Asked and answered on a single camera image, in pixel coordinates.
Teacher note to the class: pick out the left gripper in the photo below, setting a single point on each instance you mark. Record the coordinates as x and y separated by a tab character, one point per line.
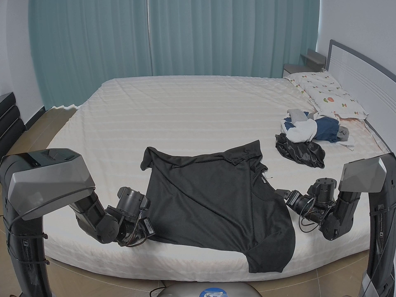
148	227

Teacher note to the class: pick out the grey bedside table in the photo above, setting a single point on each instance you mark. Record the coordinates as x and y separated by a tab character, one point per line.
294	68

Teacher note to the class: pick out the black T-shirt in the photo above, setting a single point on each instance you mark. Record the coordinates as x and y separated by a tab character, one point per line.
216	203

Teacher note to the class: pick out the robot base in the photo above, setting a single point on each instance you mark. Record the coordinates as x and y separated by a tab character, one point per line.
185	291

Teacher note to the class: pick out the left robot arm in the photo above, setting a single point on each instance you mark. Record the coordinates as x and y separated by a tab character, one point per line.
46	178

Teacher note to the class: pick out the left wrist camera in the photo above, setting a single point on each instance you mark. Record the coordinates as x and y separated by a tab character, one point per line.
145	203

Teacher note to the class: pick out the blue-green curtain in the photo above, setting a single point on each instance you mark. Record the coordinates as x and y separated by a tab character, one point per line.
92	42
232	26

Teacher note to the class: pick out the bed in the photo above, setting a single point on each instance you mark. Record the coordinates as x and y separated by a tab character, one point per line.
185	119

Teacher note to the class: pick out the white printed pillow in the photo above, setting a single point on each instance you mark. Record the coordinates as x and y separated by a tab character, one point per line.
328	94

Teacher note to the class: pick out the black shiny garment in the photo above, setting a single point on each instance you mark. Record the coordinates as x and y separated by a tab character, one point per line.
300	152

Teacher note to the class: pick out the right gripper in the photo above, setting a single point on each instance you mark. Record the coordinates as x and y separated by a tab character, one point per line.
297	200

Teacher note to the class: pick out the black chest of drawers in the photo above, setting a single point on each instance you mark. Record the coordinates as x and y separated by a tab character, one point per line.
9	119

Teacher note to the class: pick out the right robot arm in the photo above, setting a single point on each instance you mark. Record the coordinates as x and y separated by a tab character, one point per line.
359	172

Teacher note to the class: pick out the pile of clothes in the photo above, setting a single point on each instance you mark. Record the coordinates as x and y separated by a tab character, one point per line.
300	131

